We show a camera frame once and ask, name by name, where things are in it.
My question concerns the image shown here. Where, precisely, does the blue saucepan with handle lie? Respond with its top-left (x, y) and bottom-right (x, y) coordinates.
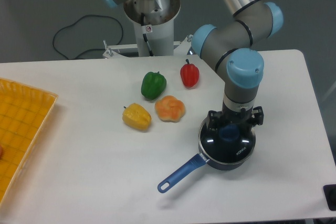
top-left (157, 116), bottom-right (257, 194)

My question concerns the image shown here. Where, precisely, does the red bell pepper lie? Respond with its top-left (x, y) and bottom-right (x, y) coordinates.
top-left (180, 59), bottom-right (200, 88)

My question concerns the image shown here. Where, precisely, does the glass pot lid blue knob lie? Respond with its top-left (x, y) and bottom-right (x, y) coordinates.
top-left (198, 120), bottom-right (256, 166)

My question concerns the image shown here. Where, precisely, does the orange bread roll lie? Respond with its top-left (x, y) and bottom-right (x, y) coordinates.
top-left (154, 95), bottom-right (185, 122)

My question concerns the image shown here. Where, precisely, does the black corner object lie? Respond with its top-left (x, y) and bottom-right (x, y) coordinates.
top-left (323, 184), bottom-right (336, 211)

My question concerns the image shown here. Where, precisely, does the green bell pepper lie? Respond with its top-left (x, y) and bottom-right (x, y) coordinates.
top-left (141, 72), bottom-right (166, 100)

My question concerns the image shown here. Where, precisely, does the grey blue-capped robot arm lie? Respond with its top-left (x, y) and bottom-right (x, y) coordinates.
top-left (104, 0), bottom-right (284, 129)

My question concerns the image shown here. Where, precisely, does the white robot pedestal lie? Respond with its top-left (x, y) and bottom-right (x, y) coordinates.
top-left (106, 0), bottom-right (181, 57)

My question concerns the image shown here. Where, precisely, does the yellow bell pepper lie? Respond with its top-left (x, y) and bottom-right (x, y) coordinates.
top-left (122, 103), bottom-right (152, 131)

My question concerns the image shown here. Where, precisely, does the yellow woven basket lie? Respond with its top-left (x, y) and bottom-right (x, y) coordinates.
top-left (1, 78), bottom-right (58, 202)

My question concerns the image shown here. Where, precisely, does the black floor cable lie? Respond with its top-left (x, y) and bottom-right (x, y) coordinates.
top-left (52, 14), bottom-right (124, 60)

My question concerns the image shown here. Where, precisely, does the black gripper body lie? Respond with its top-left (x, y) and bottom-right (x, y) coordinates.
top-left (219, 104), bottom-right (252, 130)

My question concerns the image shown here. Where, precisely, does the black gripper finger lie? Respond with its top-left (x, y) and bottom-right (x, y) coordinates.
top-left (243, 106), bottom-right (264, 136)
top-left (206, 110), bottom-right (223, 137)

